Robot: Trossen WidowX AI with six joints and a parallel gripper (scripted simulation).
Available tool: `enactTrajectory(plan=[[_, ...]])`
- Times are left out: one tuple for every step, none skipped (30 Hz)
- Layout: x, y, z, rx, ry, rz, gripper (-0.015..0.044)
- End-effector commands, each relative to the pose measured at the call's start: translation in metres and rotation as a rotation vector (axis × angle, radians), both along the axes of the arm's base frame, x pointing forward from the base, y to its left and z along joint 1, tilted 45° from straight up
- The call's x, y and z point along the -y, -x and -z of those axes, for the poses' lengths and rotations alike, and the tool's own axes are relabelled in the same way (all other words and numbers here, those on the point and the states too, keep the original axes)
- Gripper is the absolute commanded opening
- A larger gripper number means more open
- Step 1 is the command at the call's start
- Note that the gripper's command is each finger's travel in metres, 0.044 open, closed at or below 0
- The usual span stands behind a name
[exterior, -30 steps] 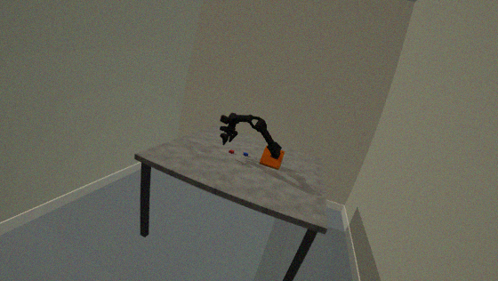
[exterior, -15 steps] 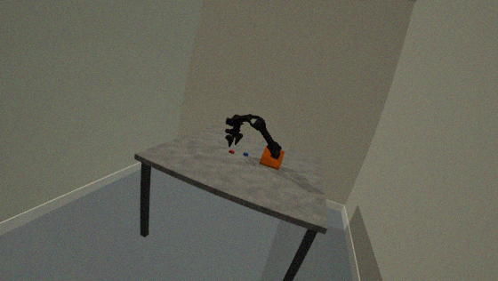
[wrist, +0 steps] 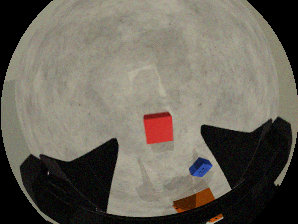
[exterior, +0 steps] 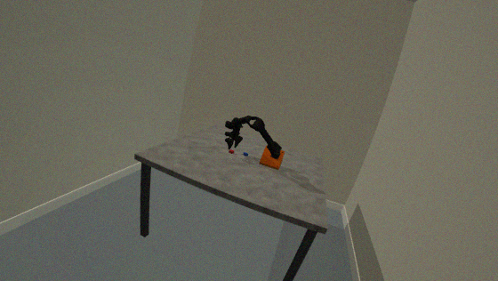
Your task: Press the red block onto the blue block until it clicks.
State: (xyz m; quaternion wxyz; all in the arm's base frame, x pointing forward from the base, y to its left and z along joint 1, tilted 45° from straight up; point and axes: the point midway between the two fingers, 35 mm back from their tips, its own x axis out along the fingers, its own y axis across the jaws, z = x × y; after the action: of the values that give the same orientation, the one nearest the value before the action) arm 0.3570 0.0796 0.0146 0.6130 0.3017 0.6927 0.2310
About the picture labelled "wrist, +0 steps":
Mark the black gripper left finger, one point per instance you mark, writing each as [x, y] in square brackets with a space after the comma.
[91, 174]

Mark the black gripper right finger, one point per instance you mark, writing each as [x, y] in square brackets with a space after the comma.
[234, 150]

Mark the small blue block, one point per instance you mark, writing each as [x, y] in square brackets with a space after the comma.
[200, 167]

